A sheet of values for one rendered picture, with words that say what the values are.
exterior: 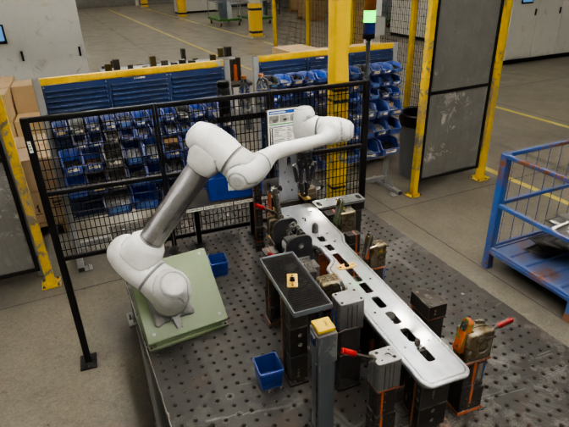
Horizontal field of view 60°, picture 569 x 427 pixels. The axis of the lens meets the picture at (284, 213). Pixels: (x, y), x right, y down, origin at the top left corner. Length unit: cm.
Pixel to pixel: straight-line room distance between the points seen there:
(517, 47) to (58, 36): 971
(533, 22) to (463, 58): 822
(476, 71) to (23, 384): 461
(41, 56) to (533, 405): 782
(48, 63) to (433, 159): 589
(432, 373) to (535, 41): 1221
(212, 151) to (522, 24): 1165
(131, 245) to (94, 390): 135
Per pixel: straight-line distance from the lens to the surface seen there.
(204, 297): 231
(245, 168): 180
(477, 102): 551
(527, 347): 239
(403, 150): 564
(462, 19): 511
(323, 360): 164
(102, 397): 317
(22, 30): 854
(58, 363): 350
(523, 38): 1323
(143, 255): 205
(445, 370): 173
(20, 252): 416
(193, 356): 221
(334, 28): 298
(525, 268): 393
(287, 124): 291
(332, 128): 220
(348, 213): 252
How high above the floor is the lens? 216
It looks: 27 degrees down
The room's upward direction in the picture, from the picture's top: 2 degrees counter-clockwise
